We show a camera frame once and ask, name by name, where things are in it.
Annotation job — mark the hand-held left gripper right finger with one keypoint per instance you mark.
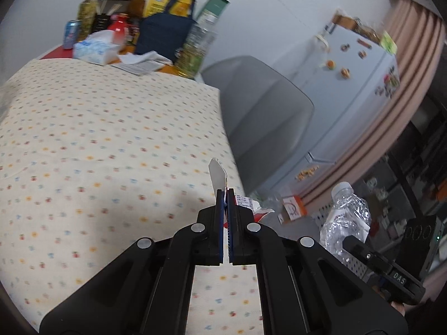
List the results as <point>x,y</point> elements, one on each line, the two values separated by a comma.
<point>233,216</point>

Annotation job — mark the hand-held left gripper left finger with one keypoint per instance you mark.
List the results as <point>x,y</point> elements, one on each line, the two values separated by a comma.
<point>219,216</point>

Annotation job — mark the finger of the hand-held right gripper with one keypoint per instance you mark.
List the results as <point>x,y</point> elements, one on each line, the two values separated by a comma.
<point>363,254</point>

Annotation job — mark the white red paper wrapper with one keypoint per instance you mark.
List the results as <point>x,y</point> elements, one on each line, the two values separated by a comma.
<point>218,176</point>

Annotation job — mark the crushed clear plastic bottle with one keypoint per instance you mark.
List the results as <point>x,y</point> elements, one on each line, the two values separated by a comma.
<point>345,209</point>

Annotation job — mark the black box device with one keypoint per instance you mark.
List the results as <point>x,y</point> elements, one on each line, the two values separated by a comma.
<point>419,247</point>

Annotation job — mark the clear plastic garbage bag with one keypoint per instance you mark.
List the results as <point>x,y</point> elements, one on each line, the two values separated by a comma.
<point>276,199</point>

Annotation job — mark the orange white box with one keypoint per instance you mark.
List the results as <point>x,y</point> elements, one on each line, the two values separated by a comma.
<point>297,207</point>

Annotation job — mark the gold ornament magnet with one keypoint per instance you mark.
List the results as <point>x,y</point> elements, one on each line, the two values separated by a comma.
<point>307,173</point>

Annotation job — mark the dark shelf unit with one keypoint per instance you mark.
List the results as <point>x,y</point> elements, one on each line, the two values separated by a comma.
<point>419,181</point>

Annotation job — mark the grey chair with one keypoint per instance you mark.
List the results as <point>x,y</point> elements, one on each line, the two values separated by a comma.
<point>262,111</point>

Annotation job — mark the floral dotted tablecloth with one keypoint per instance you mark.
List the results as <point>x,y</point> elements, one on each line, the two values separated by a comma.
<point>104,129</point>

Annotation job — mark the white refrigerator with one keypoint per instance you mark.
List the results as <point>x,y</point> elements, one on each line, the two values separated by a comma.
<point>342,111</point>

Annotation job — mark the oil bottle with green cap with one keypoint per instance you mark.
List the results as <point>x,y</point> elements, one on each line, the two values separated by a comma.
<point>192,56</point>

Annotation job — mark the white papers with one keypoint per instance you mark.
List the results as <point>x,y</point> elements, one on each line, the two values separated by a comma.
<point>143,62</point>

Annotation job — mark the cluster of colourful magnets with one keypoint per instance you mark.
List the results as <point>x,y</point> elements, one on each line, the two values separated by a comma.
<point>389,83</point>

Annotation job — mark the orange round magnet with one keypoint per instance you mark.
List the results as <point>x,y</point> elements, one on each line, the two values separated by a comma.
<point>330,64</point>

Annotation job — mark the burger shaped magnet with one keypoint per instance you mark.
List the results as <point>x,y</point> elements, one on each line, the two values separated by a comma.
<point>345,73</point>

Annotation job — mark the navy lunch bag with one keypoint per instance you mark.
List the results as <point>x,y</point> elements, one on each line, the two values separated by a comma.
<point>160,35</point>

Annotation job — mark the translucent hanging bag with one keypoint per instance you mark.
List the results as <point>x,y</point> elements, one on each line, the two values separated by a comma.
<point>320,38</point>

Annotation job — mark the small round dark magnet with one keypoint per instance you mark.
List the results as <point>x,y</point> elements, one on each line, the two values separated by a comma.
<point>345,47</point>

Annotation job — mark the blue white tissue box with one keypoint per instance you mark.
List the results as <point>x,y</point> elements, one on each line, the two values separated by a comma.
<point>94,50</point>

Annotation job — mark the green tall carton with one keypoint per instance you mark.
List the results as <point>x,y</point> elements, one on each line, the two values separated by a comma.
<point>213,8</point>

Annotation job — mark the brown bar magnet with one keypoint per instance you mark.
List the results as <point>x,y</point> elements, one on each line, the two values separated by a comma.
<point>363,43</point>

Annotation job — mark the green packet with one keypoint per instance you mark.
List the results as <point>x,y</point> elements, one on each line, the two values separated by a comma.
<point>389,42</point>

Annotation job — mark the red ceramic vase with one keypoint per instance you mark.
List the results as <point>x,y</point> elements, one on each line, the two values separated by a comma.
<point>118,24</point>

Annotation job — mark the yellow snack bag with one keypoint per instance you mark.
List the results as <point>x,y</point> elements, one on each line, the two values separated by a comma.
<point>157,1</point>

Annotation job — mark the black chopstick holder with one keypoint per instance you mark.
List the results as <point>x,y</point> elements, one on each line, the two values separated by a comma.
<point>103,22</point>

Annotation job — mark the cardboard boxes on refrigerator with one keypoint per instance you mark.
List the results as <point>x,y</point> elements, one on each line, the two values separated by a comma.
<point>349,21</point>

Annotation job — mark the blue drink can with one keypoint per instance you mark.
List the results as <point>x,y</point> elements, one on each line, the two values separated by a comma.
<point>71,33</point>

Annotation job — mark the yellow tea bottle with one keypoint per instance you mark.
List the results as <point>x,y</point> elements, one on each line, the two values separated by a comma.
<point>86,15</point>

